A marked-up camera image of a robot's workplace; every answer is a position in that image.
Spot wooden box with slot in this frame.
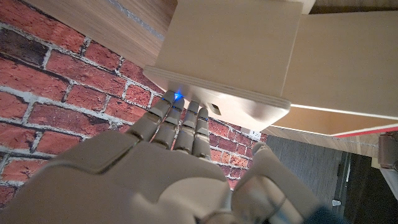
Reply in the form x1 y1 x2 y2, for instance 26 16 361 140
142 0 317 124

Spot brick wall print backdrop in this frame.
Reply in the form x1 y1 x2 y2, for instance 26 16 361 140
0 0 270 210

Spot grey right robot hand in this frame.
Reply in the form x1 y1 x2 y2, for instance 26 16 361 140
0 90 324 224

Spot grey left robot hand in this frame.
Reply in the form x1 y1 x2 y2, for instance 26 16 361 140
377 130 398 172

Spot white power outlet box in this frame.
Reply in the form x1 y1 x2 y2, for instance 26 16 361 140
241 127 262 142

